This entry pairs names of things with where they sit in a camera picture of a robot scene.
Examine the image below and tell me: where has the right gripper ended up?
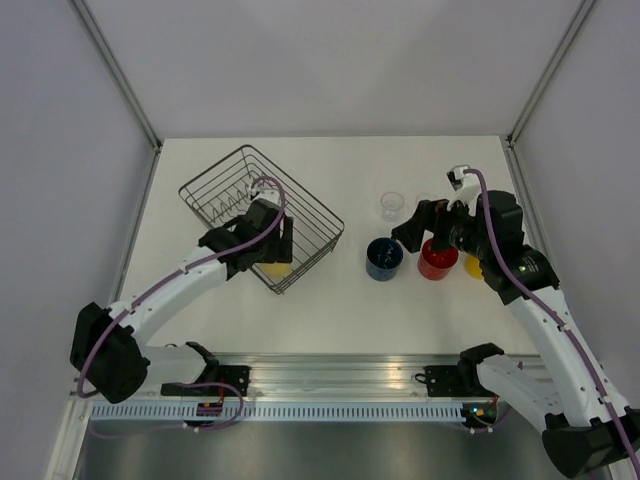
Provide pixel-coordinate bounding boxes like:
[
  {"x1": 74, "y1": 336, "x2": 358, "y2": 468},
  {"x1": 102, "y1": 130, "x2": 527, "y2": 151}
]
[{"x1": 391, "y1": 193, "x2": 493, "y2": 260}]

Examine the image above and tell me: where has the clear glass cup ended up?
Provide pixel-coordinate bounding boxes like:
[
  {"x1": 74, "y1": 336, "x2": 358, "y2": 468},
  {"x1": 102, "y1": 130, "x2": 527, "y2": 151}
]
[
  {"x1": 415, "y1": 192, "x2": 438, "y2": 206},
  {"x1": 380, "y1": 191, "x2": 405, "y2": 222}
]

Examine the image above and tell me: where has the red mug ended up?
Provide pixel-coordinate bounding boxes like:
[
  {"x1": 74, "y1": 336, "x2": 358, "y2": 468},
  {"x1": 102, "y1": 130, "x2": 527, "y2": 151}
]
[{"x1": 417, "y1": 239, "x2": 459, "y2": 281}]

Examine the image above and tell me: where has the blue mug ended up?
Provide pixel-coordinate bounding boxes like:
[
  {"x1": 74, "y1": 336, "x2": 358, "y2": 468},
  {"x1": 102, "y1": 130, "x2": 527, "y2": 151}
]
[{"x1": 365, "y1": 237, "x2": 404, "y2": 282}]

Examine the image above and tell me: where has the pale yellow mug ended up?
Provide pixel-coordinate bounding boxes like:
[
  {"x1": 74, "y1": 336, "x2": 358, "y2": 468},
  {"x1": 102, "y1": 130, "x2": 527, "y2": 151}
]
[{"x1": 262, "y1": 262, "x2": 291, "y2": 278}]

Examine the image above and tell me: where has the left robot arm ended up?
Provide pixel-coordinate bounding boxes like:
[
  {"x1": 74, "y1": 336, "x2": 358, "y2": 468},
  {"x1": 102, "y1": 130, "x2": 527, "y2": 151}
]
[{"x1": 70, "y1": 195, "x2": 293, "y2": 404}]

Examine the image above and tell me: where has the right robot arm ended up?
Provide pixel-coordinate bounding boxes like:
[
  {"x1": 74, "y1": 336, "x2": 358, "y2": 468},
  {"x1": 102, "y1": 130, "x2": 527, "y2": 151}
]
[{"x1": 391, "y1": 190, "x2": 639, "y2": 478}]

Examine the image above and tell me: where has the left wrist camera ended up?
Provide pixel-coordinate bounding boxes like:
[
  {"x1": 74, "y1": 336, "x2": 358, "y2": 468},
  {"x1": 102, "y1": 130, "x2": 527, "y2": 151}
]
[{"x1": 248, "y1": 182, "x2": 281, "y2": 207}]

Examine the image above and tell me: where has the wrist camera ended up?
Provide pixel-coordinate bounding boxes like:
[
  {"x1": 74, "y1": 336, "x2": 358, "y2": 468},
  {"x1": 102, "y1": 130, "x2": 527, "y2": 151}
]
[
  {"x1": 248, "y1": 182, "x2": 281, "y2": 207},
  {"x1": 446, "y1": 165, "x2": 481, "y2": 211}
]

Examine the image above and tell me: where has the wire dish rack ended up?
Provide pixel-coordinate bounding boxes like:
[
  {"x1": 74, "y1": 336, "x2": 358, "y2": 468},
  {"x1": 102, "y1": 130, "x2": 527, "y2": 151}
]
[{"x1": 179, "y1": 145, "x2": 344, "y2": 294}]

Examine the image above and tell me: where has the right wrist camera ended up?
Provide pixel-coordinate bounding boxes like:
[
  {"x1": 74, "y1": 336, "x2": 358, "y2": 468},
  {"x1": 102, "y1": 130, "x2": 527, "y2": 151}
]
[{"x1": 446, "y1": 165, "x2": 481, "y2": 211}]

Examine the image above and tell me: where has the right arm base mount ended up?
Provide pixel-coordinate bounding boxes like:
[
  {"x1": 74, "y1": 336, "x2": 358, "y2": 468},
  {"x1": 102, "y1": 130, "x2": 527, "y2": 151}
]
[{"x1": 414, "y1": 365, "x2": 487, "y2": 398}]

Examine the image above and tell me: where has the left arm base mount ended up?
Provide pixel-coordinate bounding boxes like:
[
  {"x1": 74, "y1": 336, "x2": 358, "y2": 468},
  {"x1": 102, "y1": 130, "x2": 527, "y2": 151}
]
[{"x1": 160, "y1": 341, "x2": 251, "y2": 397}]

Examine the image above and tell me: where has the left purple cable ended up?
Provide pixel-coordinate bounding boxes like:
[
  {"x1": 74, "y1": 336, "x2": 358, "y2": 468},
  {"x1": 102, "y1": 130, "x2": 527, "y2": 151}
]
[{"x1": 74, "y1": 175, "x2": 289, "y2": 440}]

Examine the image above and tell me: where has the white slotted cable duct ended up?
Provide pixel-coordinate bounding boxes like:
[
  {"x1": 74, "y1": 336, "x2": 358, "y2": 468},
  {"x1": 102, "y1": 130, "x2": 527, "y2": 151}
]
[{"x1": 90, "y1": 401, "x2": 465, "y2": 423}]

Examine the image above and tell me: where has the right frame post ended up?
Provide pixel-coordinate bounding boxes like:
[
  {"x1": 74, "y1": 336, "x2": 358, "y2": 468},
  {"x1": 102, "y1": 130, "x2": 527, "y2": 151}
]
[{"x1": 504, "y1": 0, "x2": 599, "y2": 149}]

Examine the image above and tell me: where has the frame post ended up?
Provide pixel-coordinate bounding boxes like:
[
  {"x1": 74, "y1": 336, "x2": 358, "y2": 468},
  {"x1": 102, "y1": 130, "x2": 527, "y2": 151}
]
[
  {"x1": 68, "y1": 0, "x2": 162, "y2": 153},
  {"x1": 504, "y1": 0, "x2": 599, "y2": 149}
]

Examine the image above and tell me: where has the left frame post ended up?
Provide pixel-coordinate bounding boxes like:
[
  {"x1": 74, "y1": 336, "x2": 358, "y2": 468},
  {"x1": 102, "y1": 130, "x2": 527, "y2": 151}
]
[{"x1": 68, "y1": 0, "x2": 162, "y2": 153}]

